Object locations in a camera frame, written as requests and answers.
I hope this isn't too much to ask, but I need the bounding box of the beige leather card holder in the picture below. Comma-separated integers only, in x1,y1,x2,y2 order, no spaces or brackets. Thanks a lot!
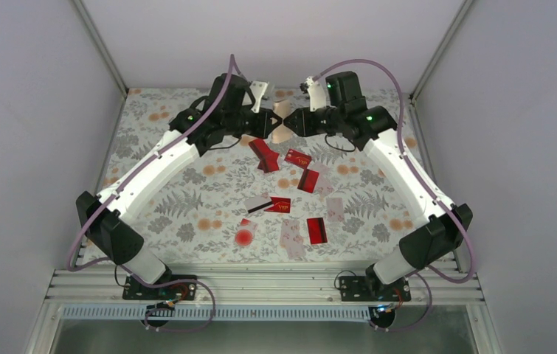
271,100,293,144

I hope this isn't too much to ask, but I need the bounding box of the red magnetic stripe card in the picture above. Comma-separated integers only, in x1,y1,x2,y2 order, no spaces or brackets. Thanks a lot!
297,169,319,193

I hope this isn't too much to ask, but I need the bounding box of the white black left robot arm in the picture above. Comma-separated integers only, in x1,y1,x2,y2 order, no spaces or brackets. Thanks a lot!
76,74,282,299

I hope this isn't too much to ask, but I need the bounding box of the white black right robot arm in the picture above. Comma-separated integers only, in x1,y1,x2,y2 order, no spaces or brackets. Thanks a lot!
284,71,473,300

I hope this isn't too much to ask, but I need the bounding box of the red card top left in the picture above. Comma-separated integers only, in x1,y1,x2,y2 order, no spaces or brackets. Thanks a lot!
248,139,280,173

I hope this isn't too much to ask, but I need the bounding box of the red VIP card upper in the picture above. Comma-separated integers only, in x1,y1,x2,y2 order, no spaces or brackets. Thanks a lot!
285,149,312,170

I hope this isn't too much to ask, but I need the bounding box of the red vip card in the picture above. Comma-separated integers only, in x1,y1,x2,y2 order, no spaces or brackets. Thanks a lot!
285,149,312,170
264,196,291,214

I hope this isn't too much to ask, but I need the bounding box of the white floral card upper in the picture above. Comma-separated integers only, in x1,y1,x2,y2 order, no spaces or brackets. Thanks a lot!
309,162,333,197

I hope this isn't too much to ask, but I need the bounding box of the white floral card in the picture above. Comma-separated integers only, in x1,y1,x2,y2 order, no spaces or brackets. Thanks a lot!
326,197,345,223
309,162,333,197
280,220,305,260

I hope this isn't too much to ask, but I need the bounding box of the white card black stripe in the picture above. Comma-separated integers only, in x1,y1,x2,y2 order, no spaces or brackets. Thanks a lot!
243,195,274,214

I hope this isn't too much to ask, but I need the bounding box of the red VIP card centre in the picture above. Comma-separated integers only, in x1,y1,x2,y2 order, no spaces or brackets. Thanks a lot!
264,196,291,214

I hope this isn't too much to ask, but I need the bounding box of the white floral card right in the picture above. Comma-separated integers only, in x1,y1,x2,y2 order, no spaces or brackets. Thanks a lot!
326,197,345,223

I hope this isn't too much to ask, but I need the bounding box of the red stripe card lower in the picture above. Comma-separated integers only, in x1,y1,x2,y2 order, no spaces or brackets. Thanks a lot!
307,218,328,245

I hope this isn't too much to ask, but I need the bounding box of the white card red circle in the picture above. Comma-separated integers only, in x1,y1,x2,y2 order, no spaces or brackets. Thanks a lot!
235,218,257,246

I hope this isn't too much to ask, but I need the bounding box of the white floral card lower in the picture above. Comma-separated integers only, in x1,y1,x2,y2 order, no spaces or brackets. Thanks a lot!
280,220,305,260

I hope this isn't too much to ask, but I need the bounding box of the floral patterned table mat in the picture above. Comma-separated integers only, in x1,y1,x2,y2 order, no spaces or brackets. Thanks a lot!
80,88,450,266

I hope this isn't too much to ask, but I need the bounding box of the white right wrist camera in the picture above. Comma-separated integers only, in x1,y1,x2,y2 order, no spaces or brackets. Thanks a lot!
300,76,327,112

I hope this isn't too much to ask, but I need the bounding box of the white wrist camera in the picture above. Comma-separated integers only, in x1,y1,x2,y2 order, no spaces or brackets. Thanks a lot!
300,76,327,112
250,80,274,113

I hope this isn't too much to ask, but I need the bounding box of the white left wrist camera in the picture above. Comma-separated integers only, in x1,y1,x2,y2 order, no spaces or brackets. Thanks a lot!
250,80,274,113

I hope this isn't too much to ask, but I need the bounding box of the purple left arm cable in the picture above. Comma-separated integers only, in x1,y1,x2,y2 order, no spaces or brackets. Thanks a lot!
66,53,238,333

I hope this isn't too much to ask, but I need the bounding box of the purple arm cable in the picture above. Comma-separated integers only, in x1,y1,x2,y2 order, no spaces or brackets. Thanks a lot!
314,58,477,334
66,53,238,333

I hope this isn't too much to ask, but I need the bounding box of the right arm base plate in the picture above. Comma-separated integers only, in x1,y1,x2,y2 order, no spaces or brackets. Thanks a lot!
338,276,412,302

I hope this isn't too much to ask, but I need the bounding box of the grey slotted cable duct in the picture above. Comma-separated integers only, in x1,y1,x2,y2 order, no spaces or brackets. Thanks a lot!
61,304,370,322

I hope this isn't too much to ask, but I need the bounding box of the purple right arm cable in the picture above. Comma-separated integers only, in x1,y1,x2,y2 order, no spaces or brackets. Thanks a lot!
314,58,477,334

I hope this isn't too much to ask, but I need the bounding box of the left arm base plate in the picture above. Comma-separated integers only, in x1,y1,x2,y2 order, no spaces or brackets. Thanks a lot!
122,274,197,302

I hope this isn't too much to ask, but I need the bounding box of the aluminium rail frame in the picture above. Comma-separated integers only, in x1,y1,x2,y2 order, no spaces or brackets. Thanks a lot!
45,263,485,305

